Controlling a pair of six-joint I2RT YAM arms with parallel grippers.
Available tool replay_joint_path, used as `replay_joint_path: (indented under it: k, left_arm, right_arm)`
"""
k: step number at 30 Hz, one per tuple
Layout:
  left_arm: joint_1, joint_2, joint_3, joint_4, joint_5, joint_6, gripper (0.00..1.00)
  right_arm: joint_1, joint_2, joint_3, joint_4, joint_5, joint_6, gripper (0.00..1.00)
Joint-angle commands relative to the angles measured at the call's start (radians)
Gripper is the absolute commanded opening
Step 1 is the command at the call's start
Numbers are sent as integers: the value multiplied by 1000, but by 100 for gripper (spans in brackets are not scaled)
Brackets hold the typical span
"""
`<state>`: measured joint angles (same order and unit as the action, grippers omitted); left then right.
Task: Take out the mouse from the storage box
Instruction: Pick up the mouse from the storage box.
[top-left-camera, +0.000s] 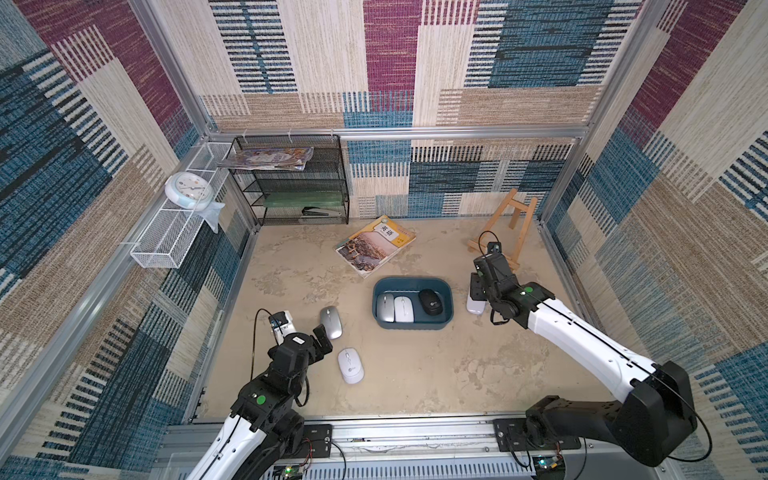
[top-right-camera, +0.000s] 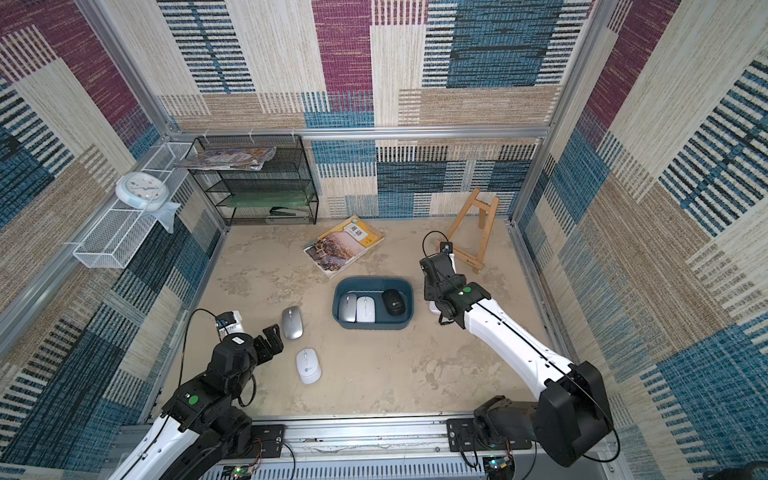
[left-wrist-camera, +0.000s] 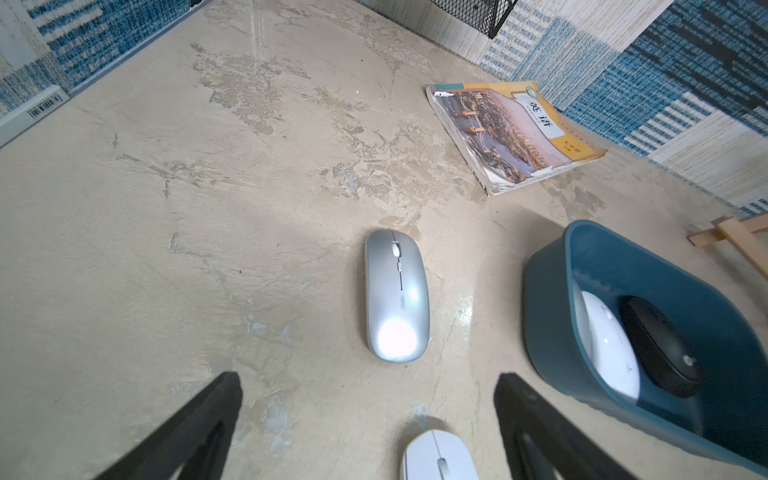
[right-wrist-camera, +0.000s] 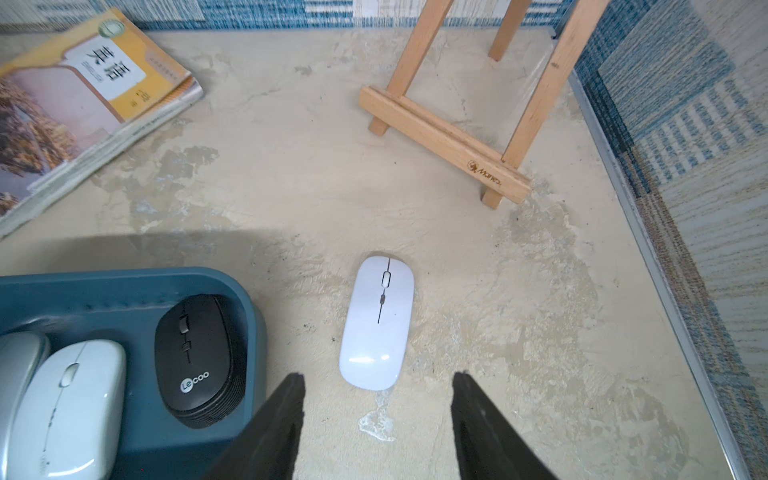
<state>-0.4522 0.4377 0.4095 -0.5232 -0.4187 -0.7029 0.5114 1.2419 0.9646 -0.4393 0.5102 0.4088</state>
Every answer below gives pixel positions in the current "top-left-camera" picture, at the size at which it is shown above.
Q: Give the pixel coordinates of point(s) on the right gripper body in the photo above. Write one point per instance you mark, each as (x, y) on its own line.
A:
(486, 281)

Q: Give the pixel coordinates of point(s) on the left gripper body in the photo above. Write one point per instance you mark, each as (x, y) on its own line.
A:
(299, 377)

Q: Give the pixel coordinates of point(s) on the silver slim mouse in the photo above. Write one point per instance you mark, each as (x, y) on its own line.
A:
(331, 320)

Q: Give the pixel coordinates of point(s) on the white ribbed mouse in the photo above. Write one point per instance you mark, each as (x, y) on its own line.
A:
(350, 365)

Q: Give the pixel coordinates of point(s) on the black Lecoo mouse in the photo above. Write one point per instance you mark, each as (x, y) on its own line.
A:
(430, 302)

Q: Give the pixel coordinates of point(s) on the white slim mouse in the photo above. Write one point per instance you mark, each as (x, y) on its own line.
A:
(476, 303)

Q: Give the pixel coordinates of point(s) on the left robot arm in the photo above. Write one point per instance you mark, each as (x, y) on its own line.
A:
(263, 425)

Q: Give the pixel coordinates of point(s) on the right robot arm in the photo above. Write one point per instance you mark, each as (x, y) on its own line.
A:
(652, 410)

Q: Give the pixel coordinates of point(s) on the silver mouse in box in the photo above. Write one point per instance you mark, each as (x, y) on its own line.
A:
(385, 308)

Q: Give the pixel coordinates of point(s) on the teal plastic storage box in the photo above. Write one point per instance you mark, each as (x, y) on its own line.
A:
(410, 286)

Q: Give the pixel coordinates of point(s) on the white mouse in box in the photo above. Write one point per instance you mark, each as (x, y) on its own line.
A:
(404, 311)

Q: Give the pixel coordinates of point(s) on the small wooden easel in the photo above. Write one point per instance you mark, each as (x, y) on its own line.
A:
(512, 215)

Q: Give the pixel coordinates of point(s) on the yellow textbook on table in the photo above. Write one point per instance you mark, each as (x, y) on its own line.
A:
(374, 245)

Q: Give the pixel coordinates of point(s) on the black stapler on shelf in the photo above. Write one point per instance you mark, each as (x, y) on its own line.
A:
(311, 211)

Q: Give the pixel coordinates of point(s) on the magazine on shelf top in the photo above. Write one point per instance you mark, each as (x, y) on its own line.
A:
(268, 159)

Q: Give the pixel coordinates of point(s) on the white round clock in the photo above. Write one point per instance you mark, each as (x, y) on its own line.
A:
(188, 191)

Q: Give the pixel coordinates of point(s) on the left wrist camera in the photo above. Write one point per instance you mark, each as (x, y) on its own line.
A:
(282, 325)

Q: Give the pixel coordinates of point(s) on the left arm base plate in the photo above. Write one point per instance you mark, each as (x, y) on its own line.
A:
(315, 443)

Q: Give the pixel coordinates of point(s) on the black wire mesh shelf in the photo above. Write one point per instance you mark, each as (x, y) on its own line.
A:
(277, 197)

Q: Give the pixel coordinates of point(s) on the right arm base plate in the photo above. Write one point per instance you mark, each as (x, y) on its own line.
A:
(516, 434)

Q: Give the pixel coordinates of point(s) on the white wire wall basket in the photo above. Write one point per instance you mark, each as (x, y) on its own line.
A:
(167, 239)

